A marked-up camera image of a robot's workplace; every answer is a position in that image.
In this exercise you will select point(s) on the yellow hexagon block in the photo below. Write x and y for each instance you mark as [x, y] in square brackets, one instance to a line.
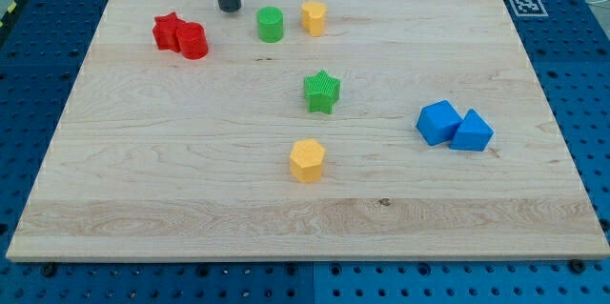
[306, 160]

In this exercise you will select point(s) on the green star block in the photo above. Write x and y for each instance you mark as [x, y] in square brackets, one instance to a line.
[321, 92]

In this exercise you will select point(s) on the red star block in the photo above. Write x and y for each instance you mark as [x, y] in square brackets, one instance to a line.
[164, 31]

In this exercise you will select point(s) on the light wooden board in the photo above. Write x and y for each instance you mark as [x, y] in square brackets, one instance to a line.
[160, 158]

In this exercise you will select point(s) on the green cylinder block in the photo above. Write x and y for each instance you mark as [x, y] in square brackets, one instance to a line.
[270, 24]

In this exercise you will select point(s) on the blue cube block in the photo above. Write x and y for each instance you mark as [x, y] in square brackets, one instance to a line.
[438, 122]

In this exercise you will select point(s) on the red cylinder block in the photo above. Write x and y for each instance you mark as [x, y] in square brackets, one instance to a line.
[192, 40]

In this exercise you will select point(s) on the blue triangular prism block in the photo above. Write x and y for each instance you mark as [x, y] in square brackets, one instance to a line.
[473, 133]

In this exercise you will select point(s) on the white fiducial marker tag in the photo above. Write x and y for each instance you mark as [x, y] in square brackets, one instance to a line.
[528, 8]

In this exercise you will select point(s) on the yellow black hazard tape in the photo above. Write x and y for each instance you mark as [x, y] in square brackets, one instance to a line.
[12, 13]

